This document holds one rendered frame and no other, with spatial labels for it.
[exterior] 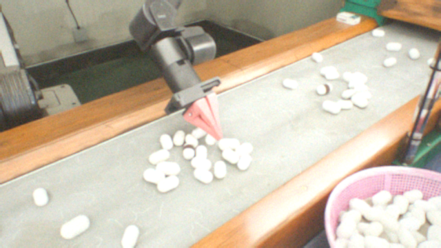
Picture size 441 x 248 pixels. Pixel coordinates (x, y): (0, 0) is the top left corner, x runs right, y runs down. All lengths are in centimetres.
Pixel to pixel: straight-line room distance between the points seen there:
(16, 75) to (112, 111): 24
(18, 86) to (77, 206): 37
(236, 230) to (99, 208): 21
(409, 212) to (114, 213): 43
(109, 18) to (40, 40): 49
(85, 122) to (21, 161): 13
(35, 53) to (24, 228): 217
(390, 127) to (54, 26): 229
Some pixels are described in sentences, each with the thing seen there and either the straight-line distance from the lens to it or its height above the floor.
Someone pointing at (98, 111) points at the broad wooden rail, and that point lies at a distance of 76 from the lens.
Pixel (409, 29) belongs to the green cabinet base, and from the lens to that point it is 135.
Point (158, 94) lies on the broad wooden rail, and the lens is 80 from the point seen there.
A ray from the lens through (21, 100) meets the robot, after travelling 88.
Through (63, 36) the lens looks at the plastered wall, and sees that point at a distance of 274.
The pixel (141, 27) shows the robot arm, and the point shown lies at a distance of 71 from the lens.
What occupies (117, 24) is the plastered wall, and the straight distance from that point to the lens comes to 288.
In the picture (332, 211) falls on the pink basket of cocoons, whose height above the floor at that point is 76.
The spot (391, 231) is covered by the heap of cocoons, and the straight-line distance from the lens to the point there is 59.
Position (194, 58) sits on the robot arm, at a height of 86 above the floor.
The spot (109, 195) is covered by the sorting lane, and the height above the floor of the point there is 74.
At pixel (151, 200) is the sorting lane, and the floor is 74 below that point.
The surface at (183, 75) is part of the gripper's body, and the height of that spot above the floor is 86.
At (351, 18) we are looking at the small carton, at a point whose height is 78.
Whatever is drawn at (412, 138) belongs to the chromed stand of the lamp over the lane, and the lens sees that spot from 72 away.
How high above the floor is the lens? 115
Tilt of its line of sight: 34 degrees down
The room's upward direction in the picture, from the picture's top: straight up
